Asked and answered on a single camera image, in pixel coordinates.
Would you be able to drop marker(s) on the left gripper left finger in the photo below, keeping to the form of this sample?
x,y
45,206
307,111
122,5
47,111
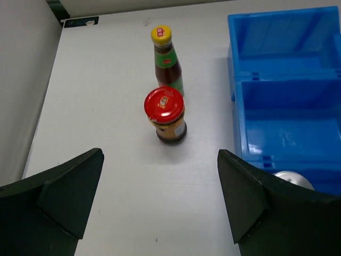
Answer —
x,y
47,213

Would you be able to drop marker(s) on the blue three-compartment plastic bin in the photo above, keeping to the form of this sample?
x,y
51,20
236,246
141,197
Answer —
x,y
284,72

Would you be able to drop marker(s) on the left black corner label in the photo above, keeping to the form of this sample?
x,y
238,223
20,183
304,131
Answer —
x,y
80,22

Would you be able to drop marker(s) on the left red-lid sauce jar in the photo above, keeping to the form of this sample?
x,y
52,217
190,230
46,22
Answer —
x,y
165,109

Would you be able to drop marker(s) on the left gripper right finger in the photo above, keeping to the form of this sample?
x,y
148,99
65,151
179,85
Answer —
x,y
271,216

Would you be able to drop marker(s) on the silver-top shaker can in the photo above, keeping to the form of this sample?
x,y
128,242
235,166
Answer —
x,y
294,178

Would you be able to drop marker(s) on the left yellow-cap sauce bottle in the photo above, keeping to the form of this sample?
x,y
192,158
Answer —
x,y
168,70

